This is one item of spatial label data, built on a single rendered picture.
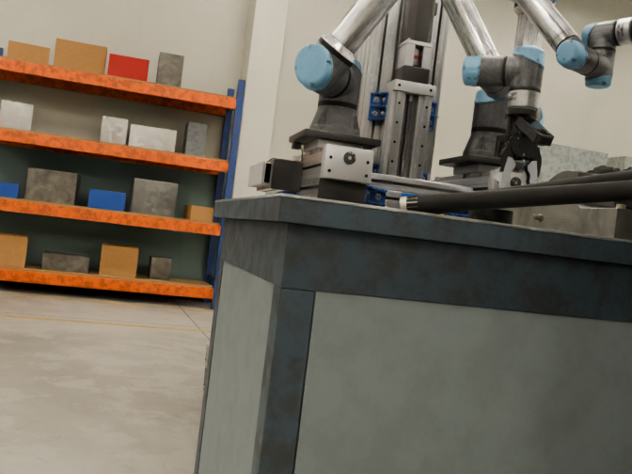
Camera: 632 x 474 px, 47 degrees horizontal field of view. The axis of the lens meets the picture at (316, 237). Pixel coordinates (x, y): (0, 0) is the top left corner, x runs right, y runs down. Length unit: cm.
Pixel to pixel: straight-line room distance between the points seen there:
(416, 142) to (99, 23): 502
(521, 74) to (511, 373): 89
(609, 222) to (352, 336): 55
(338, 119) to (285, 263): 113
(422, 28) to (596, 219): 111
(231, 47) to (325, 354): 615
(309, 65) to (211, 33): 510
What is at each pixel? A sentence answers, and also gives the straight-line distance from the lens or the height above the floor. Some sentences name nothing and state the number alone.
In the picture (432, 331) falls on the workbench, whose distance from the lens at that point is 108.
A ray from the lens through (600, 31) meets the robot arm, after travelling 232.
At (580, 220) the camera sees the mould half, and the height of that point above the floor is 84.
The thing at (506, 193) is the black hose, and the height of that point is 85.
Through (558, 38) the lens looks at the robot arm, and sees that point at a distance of 224.
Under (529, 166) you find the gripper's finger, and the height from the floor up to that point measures 97.
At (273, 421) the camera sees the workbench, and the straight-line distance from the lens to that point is 103.
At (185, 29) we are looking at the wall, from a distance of 703.
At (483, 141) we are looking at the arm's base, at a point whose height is 109.
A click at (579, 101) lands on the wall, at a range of 861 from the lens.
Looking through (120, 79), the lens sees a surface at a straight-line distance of 628.
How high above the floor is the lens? 75
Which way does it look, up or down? level
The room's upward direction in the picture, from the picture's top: 7 degrees clockwise
